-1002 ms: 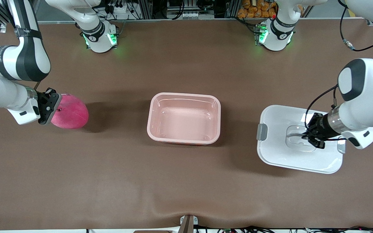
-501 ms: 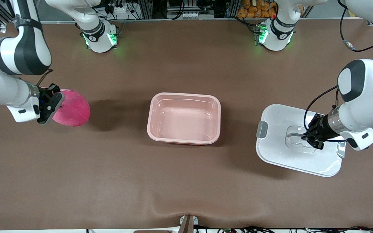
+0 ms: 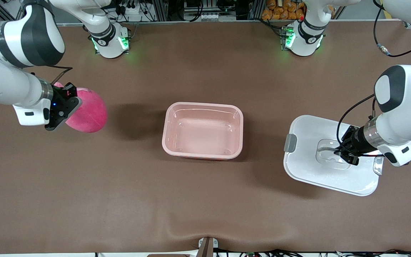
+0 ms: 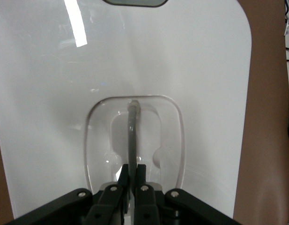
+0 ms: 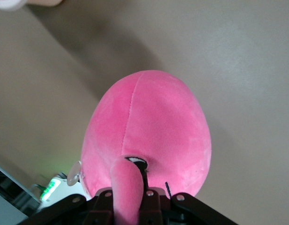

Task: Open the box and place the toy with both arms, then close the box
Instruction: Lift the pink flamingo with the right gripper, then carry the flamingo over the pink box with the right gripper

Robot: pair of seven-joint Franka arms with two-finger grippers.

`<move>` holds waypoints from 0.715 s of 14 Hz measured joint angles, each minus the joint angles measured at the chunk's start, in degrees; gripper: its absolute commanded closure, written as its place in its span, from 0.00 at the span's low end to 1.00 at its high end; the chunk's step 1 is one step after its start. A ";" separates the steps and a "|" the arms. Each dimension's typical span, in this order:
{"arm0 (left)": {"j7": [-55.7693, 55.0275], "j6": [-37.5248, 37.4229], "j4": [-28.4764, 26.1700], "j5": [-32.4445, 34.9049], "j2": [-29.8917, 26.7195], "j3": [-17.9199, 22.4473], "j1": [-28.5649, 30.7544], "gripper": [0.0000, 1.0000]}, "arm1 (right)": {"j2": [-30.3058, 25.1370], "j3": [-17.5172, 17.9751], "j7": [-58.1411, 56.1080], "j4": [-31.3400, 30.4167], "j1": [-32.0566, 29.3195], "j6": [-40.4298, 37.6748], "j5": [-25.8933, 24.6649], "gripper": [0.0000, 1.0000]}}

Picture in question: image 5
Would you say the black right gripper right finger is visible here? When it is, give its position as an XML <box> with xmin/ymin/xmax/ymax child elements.
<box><xmin>139</xmin><ymin>186</ymin><xmax>240</xmax><ymax>225</ymax></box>

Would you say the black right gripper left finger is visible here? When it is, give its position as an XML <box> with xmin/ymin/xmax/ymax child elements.
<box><xmin>20</xmin><ymin>188</ymin><xmax>114</xmax><ymax>225</ymax></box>

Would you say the pink plush toy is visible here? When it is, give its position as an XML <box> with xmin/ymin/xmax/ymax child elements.
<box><xmin>67</xmin><ymin>71</ymin><xmax>213</xmax><ymax>225</ymax></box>

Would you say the pale pink plastic box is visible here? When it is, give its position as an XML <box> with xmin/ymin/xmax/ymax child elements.
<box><xmin>0</xmin><ymin>0</ymin><xmax>65</xmax><ymax>11</ymax></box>

